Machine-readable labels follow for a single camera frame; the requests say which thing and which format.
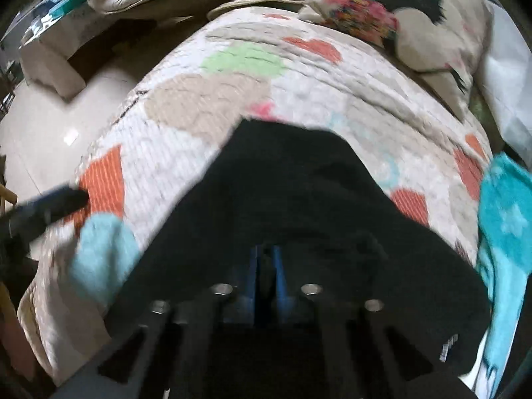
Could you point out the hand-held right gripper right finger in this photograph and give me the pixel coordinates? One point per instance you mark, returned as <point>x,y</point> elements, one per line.
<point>279,274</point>

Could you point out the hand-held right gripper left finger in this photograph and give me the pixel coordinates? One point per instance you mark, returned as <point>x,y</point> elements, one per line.
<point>251,274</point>

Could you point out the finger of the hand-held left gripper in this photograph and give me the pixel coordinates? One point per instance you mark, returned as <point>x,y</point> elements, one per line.
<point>54,205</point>

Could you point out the black pants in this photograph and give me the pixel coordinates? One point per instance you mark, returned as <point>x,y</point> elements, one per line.
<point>291,183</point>

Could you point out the beige sofa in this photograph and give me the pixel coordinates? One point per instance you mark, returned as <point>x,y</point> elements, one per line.
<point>58,45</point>

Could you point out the patchwork quilted bedspread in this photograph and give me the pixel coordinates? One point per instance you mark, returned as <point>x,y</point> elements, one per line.
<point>232,91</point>

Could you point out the turquoise star blanket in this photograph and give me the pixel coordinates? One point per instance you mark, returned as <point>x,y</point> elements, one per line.
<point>505,232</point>

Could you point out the printed beige pillow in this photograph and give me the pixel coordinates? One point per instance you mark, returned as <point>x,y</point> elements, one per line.
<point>415,20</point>

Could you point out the white cloth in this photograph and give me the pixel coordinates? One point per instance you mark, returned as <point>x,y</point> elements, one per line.
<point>509,79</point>

